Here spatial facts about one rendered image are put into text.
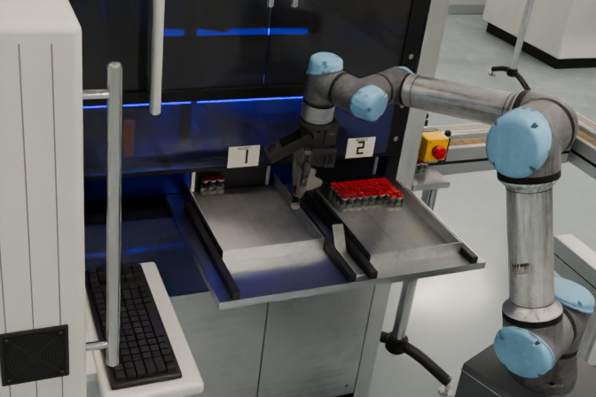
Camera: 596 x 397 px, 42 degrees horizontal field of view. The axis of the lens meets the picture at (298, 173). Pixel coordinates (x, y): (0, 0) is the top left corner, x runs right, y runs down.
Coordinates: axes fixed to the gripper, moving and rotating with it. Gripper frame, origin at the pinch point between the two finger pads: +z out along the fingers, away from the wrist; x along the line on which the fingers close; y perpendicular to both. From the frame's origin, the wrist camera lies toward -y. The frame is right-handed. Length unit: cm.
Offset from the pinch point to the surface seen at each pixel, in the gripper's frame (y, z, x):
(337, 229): 10.3, 8.2, -5.6
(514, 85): 284, 131, 314
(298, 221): 4.4, 13.9, 6.0
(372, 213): 25.9, 14.1, 8.0
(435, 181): 53, 16, 24
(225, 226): -15.0, 13.8, 5.4
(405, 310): 61, 77, 33
